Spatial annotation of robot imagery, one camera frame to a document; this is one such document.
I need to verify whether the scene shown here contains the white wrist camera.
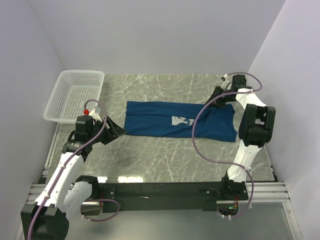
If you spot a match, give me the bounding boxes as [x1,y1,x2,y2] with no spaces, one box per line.
[83,106,103,122]
[221,74,232,91]

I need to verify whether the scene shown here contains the white plastic basket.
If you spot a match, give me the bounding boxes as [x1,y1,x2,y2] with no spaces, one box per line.
[43,69,105,124]

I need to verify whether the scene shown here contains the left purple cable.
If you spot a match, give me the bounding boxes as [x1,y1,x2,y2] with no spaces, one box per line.
[27,99,123,240]

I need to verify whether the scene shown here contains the black base beam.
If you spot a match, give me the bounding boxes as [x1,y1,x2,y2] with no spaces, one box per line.
[89,177,251,213]

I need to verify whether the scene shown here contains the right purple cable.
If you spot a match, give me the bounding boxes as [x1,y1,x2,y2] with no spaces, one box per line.
[191,72,264,220]

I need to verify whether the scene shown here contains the aluminium frame rail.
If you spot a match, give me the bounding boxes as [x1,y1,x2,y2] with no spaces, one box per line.
[251,182,291,203]

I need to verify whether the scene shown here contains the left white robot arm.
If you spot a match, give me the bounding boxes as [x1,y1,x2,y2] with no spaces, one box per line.
[20,114,126,240]

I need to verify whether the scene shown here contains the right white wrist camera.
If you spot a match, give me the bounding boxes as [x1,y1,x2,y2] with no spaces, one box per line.
[221,74,232,91]

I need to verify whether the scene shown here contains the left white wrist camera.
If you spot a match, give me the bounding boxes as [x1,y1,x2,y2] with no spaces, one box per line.
[83,106,103,122]

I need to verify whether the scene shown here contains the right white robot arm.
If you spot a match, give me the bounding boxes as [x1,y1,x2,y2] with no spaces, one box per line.
[205,72,276,195]

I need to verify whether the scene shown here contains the purple cable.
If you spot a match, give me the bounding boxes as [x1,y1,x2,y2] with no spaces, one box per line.
[191,72,264,220]
[27,99,123,240]

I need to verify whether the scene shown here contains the blue printed t-shirt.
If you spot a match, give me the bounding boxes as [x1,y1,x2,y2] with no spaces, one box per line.
[124,101,237,143]

